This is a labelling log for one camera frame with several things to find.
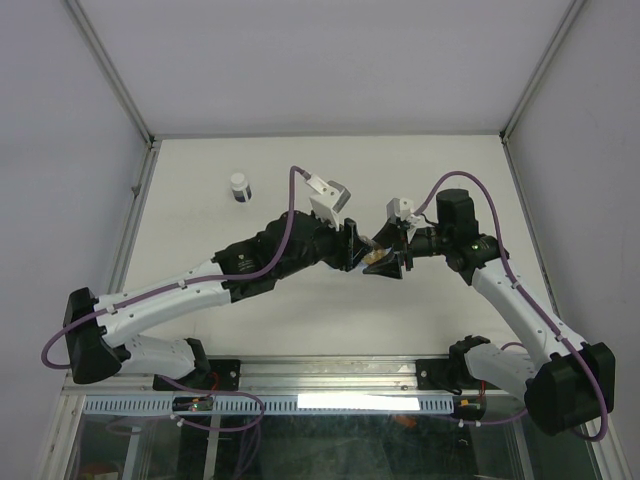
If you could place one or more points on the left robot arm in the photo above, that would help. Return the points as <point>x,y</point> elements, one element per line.
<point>105,335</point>

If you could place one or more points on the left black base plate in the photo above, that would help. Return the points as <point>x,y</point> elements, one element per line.
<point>209,375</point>

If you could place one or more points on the aluminium mounting rail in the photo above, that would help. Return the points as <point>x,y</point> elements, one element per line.
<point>271,376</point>

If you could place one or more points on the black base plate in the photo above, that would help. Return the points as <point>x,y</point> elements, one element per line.
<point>434,374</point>
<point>209,375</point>

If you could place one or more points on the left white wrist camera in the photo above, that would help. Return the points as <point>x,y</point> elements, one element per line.
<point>328,200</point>

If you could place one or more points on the white cap pill bottle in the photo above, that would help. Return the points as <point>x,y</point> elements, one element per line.
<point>240,187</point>

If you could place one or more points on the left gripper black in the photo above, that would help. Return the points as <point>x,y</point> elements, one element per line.
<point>349,249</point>

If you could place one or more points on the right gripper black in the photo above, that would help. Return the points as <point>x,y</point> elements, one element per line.
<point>389,266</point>

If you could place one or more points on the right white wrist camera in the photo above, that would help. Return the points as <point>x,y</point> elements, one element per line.
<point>401,210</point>

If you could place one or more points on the amber pill bottle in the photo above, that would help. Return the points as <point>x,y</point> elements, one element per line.
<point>376,253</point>

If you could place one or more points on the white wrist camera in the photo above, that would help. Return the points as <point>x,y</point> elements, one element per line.
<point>401,210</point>
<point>328,200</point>

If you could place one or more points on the slotted grey cable duct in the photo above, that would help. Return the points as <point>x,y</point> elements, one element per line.
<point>304,404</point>

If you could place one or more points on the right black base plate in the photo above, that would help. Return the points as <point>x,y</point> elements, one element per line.
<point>434,374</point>

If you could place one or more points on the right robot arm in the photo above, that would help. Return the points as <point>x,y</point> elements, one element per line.
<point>562,380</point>

